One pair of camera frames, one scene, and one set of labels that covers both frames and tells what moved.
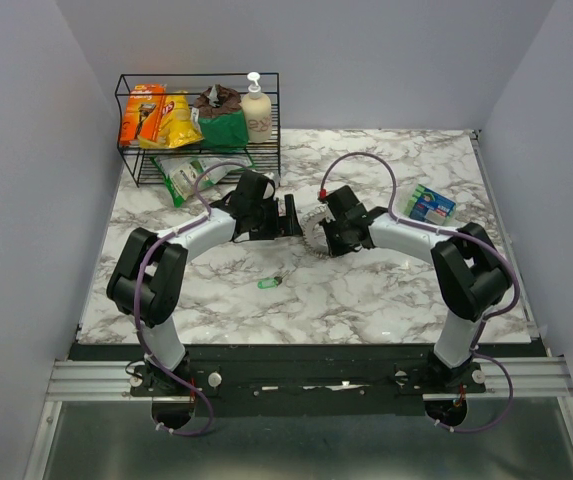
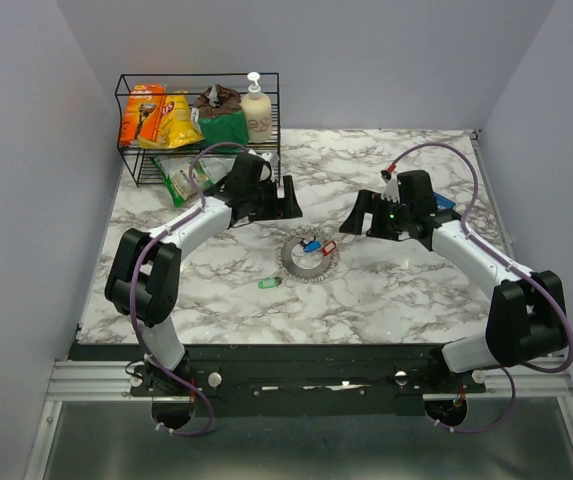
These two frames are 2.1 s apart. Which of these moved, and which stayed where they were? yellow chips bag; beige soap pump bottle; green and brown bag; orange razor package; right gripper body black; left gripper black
Moved: right gripper body black; left gripper black
Stayed: green and brown bag; beige soap pump bottle; orange razor package; yellow chips bag
